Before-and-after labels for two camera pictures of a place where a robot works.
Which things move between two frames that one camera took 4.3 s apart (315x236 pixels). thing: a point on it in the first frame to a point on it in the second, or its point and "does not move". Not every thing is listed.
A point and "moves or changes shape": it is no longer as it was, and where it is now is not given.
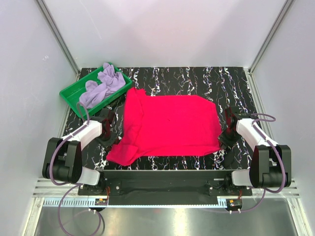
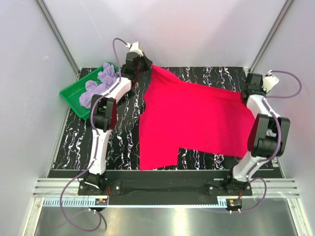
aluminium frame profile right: (278, 21) does not move
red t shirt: (167, 125) moves or changes shape
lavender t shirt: (109, 80) does not move
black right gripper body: (229, 137) to (261, 89)
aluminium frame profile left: (60, 38) does not move
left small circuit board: (101, 201) does not move
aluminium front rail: (45, 188) does not move
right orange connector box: (233, 204) does not move
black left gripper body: (107, 139) to (142, 65)
